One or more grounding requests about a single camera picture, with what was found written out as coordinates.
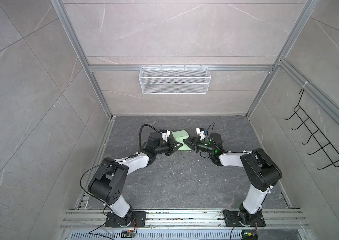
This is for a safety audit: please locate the light green paper sheet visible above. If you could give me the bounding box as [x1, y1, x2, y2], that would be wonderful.
[171, 130, 191, 151]

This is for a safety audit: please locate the black wire hook rack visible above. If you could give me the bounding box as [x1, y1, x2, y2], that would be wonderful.
[285, 89, 339, 170]

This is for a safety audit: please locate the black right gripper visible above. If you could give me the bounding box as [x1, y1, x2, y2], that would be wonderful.
[183, 137, 216, 156]

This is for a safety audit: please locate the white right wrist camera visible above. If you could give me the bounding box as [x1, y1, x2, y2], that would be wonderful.
[196, 128, 207, 141]

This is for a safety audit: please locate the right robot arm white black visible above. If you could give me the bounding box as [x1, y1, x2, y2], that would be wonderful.
[183, 133, 282, 226]

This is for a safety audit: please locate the left small circuit board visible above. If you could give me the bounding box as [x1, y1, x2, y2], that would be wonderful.
[121, 230, 137, 238]

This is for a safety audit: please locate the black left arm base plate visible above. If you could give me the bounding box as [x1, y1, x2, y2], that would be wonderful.
[104, 211, 147, 228]

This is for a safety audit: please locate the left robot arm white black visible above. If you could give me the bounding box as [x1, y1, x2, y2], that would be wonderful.
[87, 132, 183, 226]

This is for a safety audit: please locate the aluminium frame rail front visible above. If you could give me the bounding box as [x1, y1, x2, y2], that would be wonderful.
[59, 209, 310, 230]

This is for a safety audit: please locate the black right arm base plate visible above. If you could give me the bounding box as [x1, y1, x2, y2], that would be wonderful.
[222, 209, 266, 227]

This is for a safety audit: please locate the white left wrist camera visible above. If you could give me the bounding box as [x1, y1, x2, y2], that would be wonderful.
[160, 130, 171, 142]

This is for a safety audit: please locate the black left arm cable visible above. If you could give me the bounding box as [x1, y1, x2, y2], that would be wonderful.
[138, 123, 159, 154]

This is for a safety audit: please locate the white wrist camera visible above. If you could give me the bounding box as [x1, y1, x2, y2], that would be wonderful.
[196, 128, 207, 141]
[160, 130, 171, 142]

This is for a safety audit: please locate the white wire mesh basket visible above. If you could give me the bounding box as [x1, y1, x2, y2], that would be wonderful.
[138, 67, 211, 95]

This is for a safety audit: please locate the small circuit board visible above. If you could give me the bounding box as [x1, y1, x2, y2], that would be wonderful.
[121, 230, 137, 238]
[242, 231, 258, 240]

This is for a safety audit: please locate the right small circuit board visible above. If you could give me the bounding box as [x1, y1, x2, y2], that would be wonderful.
[242, 231, 258, 240]

